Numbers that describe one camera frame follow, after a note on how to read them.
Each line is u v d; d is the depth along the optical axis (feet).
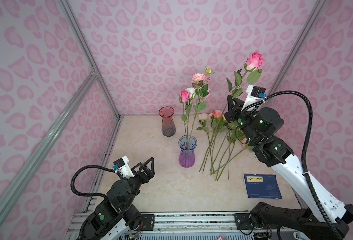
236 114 1.70
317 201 1.19
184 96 2.26
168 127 3.27
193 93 2.37
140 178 1.91
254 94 1.58
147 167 1.94
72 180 1.48
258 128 1.38
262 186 2.76
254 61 1.54
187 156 2.80
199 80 2.24
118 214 1.64
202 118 3.73
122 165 1.87
